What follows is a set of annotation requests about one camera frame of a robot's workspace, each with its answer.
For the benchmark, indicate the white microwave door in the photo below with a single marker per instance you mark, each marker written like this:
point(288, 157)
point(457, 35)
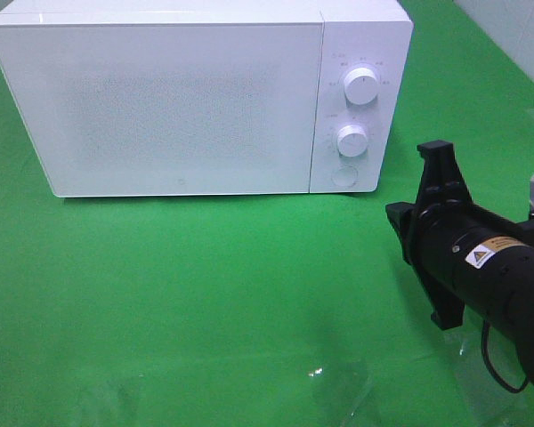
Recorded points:
point(139, 110)

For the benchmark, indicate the round white door-release button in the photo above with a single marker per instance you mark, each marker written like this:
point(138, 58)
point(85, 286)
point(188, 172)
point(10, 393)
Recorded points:
point(345, 176)

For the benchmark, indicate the upper white microwave knob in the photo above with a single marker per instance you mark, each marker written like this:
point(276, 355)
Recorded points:
point(361, 85)

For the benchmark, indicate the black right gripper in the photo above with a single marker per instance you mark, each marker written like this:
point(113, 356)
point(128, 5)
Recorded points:
point(442, 187)

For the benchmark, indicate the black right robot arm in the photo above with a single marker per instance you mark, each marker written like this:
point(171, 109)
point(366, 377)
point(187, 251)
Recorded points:
point(466, 256)

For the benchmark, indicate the lower white microwave knob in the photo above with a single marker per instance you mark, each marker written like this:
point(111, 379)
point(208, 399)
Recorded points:
point(352, 141)

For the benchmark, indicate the white microwave knob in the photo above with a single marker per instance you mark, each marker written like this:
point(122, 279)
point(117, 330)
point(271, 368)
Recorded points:
point(352, 141)
point(361, 85)

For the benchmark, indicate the white microwave oven body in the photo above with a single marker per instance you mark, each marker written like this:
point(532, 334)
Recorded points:
point(373, 33)

